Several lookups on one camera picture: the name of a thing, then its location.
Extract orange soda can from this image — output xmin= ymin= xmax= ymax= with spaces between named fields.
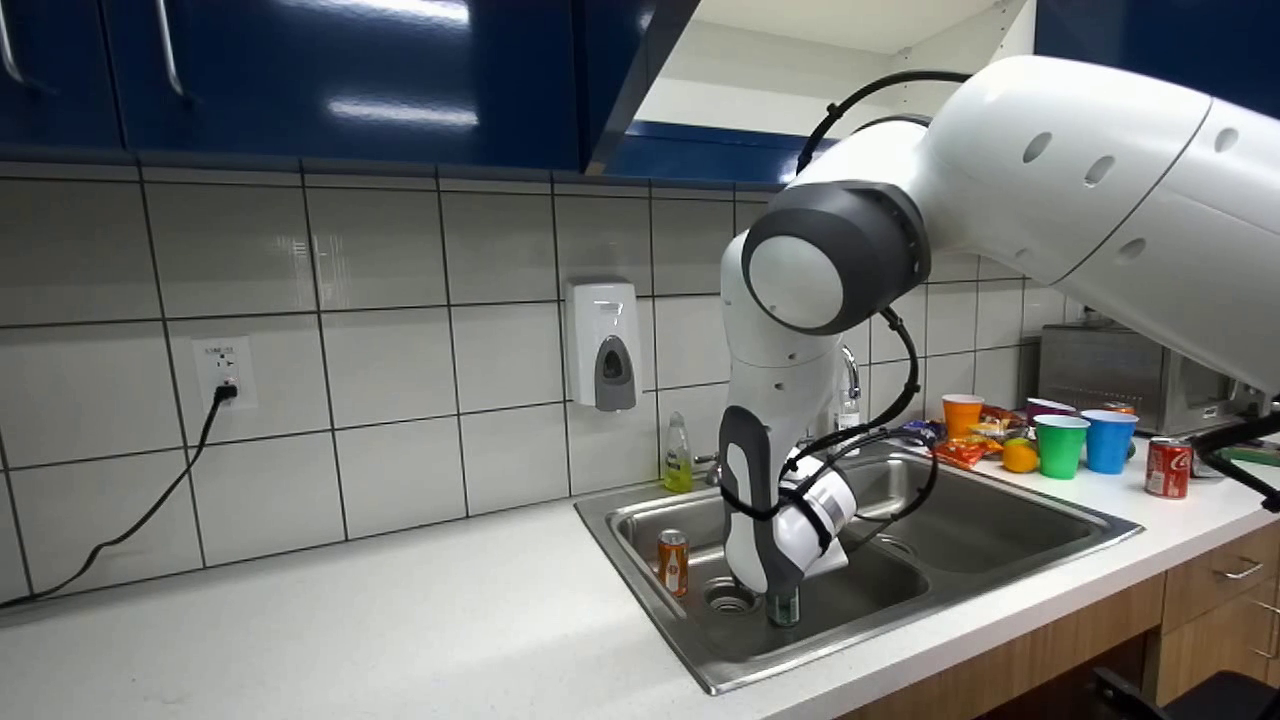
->
xmin=653 ymin=525 xmax=690 ymax=599

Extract red soda can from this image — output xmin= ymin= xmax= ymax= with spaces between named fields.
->
xmin=1142 ymin=430 xmax=1197 ymax=504

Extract open white interior cabinet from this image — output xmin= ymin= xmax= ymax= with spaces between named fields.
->
xmin=603 ymin=0 xmax=1043 ymax=190

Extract blue open cabinet door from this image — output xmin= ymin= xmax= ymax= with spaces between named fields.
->
xmin=1037 ymin=0 xmax=1280 ymax=120
xmin=579 ymin=0 xmax=705 ymax=179

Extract yellow-green dish soap bottle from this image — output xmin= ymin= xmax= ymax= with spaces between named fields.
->
xmin=655 ymin=412 xmax=701 ymax=500

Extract stainless steel double sink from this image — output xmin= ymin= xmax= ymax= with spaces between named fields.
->
xmin=572 ymin=443 xmax=1147 ymax=698

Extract orange plastic cup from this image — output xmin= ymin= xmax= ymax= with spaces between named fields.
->
xmin=938 ymin=390 xmax=986 ymax=439

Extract orange snack bag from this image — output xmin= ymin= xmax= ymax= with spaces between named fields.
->
xmin=933 ymin=403 xmax=1037 ymax=472

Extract orange fruit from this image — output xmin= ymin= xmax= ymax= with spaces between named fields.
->
xmin=997 ymin=435 xmax=1043 ymax=477

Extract green plastic cup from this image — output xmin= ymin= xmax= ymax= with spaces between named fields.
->
xmin=1033 ymin=412 xmax=1093 ymax=483

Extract blue plastic cup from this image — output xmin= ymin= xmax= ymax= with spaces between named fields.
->
xmin=1075 ymin=406 xmax=1139 ymax=477

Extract silver toaster oven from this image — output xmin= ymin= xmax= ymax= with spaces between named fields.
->
xmin=1037 ymin=319 xmax=1237 ymax=435

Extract wooden base drawers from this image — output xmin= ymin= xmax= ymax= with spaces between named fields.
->
xmin=835 ymin=517 xmax=1280 ymax=720

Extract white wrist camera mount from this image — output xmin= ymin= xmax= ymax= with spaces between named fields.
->
xmin=796 ymin=530 xmax=850 ymax=581

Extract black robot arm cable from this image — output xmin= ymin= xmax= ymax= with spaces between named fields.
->
xmin=716 ymin=68 xmax=1280 ymax=553

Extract white wall soap dispenser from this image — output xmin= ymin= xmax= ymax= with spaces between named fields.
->
xmin=557 ymin=277 xmax=644 ymax=415

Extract white wall outlet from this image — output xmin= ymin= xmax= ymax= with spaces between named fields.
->
xmin=187 ymin=337 xmax=255 ymax=415

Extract black power cord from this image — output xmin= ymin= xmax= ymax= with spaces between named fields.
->
xmin=0 ymin=384 xmax=240 ymax=617

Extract closed blue wall cabinets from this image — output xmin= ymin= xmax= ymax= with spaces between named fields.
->
xmin=0 ymin=0 xmax=587 ymax=175

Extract silver cabinet door handle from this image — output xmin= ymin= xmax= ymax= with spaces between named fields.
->
xmin=0 ymin=0 xmax=24 ymax=88
xmin=151 ymin=0 xmax=187 ymax=98

